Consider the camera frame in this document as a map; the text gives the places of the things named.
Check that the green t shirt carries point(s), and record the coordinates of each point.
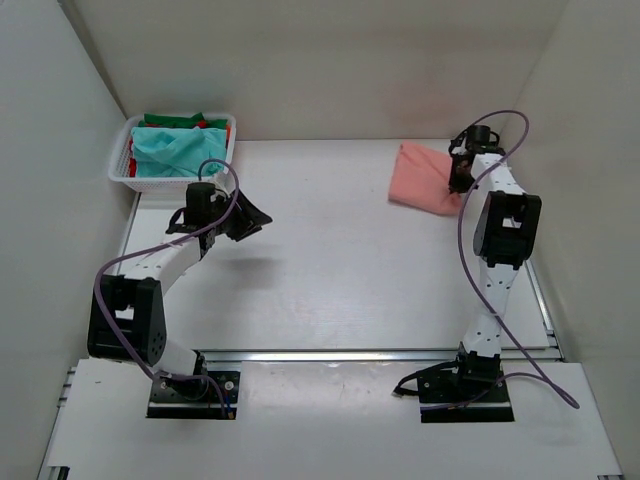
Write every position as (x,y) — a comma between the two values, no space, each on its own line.
(167,121)

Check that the white plastic basket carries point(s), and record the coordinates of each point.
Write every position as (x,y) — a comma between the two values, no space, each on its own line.
(118,170)

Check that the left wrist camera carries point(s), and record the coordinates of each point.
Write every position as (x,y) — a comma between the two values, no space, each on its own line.
(206,202)

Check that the aluminium rail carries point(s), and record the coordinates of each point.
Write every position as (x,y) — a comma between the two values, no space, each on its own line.
(327,282)

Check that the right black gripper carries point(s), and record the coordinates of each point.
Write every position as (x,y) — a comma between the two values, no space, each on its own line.
(459,176)

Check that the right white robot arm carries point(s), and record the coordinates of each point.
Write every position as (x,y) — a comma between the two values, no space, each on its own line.
(503,241)

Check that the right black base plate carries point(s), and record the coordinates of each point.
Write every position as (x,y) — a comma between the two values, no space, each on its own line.
(443,401)

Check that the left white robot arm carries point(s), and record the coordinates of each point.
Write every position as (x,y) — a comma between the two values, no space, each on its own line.
(127,320)

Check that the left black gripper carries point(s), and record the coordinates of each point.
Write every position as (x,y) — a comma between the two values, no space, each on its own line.
(240,220)

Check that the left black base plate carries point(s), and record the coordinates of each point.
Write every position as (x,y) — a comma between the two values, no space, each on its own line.
(173,400)

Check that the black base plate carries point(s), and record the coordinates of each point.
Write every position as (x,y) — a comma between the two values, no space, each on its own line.
(443,401)
(173,400)

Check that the pink t shirt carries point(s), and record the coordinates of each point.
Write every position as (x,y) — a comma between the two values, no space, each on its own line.
(420,180)

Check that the teal t shirt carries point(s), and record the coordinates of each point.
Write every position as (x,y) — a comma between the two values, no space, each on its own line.
(173,152)

